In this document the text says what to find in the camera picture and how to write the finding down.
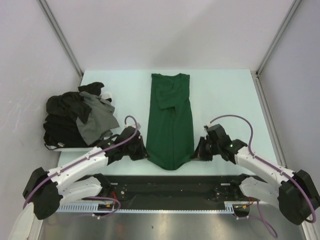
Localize white slotted cable duct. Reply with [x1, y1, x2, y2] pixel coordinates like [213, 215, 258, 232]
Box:
[57, 200, 234, 214]

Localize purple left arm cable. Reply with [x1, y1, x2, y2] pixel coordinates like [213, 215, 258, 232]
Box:
[22, 115, 142, 221]

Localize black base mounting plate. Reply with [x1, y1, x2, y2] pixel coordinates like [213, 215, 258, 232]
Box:
[106, 175, 250, 205]

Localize white plastic bin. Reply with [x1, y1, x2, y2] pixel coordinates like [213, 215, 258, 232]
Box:
[43, 91, 113, 152]

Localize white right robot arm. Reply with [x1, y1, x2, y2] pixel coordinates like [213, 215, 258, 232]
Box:
[192, 124, 320, 225]

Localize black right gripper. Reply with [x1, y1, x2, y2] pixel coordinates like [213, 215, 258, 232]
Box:
[190, 136, 221, 162]

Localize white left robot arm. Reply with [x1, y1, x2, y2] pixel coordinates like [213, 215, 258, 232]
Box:
[22, 126, 148, 220]

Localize aluminium frame post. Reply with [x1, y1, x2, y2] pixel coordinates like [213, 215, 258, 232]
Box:
[255, 0, 304, 77]
[37, 0, 84, 79]

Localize green t shirt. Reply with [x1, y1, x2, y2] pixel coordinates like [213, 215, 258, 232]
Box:
[146, 73, 194, 171]

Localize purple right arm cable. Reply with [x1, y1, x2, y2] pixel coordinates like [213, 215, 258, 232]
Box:
[206, 114, 317, 238]

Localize right aluminium frame post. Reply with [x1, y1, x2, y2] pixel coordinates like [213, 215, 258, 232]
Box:
[255, 0, 304, 77]

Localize black t shirt pile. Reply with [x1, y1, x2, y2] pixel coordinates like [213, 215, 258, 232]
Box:
[43, 82, 104, 151]

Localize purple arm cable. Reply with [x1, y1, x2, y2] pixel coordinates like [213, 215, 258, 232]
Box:
[22, 115, 142, 221]
[206, 114, 317, 238]

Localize grey t shirt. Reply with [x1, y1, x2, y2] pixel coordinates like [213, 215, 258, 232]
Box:
[76, 91, 120, 146]

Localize left aluminium frame post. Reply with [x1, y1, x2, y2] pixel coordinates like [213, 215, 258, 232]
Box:
[37, 0, 84, 79]

